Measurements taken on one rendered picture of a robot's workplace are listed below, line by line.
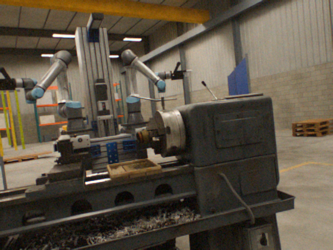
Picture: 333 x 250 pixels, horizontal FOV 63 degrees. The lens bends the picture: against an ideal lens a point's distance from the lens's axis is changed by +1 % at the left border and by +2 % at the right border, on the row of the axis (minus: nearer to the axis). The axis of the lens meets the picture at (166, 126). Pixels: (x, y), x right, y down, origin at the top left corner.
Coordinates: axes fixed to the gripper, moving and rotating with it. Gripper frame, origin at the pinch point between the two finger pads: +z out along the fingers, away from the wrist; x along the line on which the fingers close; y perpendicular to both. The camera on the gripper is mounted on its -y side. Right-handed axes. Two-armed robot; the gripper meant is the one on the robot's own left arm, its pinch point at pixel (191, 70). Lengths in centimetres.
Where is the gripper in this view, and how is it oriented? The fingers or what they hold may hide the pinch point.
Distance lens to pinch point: 253.4
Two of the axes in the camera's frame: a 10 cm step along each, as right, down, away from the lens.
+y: 1.1, 9.8, 1.9
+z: 9.9, -1.1, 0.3
